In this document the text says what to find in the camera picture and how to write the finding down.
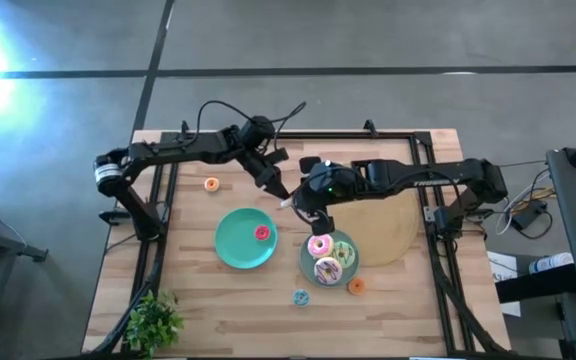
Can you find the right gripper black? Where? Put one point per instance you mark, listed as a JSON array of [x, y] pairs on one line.
[[313, 202]]

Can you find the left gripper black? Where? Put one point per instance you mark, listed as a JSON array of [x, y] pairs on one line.
[[258, 160]]

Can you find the small cream donut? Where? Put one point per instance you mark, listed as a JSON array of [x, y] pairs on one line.
[[286, 203]]

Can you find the large pink frosted donut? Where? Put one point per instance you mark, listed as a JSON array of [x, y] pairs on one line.
[[314, 246]]

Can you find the small red frosted donut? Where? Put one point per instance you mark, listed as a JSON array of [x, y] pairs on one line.
[[258, 233]]

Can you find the small yellow frosted donut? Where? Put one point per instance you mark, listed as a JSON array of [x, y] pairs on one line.
[[208, 184]]

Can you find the mint frosted donut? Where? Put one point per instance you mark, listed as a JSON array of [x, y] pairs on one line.
[[349, 255]]

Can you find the large purple striped donut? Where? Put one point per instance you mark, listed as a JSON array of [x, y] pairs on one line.
[[335, 272]]

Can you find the small orange donut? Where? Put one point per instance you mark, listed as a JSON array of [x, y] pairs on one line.
[[353, 286]]

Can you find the small blue sprinkled donut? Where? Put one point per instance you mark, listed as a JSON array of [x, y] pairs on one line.
[[297, 298]]

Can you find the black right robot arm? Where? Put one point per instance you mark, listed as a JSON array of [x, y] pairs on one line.
[[418, 175]]

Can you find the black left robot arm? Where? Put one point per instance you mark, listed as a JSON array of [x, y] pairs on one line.
[[178, 151]]

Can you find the teal green plate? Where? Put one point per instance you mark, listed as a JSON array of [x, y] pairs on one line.
[[238, 240]]

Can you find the pale blue plate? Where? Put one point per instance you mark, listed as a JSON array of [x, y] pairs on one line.
[[305, 265]]

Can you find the round wooden board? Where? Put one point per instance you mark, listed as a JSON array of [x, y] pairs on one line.
[[383, 230]]

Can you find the green potted plant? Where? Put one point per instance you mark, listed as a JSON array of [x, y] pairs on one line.
[[153, 325]]

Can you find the white paper sheet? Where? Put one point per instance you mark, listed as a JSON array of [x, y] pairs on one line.
[[500, 270]]

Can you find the black power adapter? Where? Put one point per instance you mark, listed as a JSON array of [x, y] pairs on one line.
[[528, 215]]

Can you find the white bottle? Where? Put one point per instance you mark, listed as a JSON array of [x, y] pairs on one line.
[[553, 262]]

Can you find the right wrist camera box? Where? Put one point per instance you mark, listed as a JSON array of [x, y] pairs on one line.
[[333, 177]]

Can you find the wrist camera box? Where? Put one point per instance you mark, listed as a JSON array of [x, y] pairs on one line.
[[333, 177], [257, 131]]

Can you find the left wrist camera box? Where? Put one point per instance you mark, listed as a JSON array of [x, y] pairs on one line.
[[257, 131]]

